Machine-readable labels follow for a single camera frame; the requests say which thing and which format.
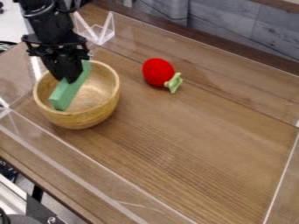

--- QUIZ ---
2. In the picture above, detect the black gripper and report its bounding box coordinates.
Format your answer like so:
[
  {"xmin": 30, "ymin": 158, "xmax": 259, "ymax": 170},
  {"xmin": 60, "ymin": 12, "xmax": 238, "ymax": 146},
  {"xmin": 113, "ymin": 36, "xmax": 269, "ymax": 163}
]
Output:
[{"xmin": 21, "ymin": 7, "xmax": 89, "ymax": 83}]

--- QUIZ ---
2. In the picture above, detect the green rectangular block stick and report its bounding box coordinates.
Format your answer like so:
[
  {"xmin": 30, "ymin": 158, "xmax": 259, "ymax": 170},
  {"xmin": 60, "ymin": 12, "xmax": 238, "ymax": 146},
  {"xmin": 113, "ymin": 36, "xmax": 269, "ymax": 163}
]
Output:
[{"xmin": 48, "ymin": 60, "xmax": 90, "ymax": 111}]

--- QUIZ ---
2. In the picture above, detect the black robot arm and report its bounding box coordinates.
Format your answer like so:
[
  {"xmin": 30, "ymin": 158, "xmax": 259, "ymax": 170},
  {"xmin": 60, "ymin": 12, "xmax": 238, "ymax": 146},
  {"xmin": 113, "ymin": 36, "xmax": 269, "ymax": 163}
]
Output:
[{"xmin": 17, "ymin": 0, "xmax": 89, "ymax": 83}]

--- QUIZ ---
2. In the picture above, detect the brown wooden bowl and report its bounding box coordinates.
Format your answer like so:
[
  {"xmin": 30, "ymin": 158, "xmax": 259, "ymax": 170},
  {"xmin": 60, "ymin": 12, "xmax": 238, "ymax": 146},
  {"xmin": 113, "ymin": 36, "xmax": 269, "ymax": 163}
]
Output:
[{"xmin": 32, "ymin": 60, "xmax": 120, "ymax": 130}]

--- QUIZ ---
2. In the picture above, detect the red plush strawberry toy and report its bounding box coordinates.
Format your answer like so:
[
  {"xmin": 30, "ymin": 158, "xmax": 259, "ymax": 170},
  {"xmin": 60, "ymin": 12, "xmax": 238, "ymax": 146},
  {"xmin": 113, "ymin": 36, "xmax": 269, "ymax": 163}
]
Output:
[{"xmin": 142, "ymin": 58, "xmax": 182, "ymax": 94}]

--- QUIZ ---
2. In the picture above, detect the black equipment bottom left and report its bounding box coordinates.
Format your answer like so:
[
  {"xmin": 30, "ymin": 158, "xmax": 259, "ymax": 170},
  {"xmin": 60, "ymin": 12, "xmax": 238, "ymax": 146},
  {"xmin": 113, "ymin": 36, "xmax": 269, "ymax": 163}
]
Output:
[{"xmin": 0, "ymin": 195, "xmax": 68, "ymax": 224}]

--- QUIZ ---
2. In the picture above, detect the clear acrylic corner bracket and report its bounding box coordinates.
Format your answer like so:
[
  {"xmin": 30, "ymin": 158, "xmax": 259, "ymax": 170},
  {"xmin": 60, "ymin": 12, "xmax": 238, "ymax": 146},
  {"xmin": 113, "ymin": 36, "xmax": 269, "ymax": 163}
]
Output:
[{"xmin": 73, "ymin": 12, "xmax": 116, "ymax": 46}]

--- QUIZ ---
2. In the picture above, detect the clear acrylic front wall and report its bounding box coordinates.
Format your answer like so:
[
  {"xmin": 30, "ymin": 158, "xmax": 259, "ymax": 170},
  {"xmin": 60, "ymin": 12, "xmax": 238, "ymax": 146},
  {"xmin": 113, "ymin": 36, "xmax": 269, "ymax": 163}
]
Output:
[{"xmin": 0, "ymin": 106, "xmax": 196, "ymax": 224}]

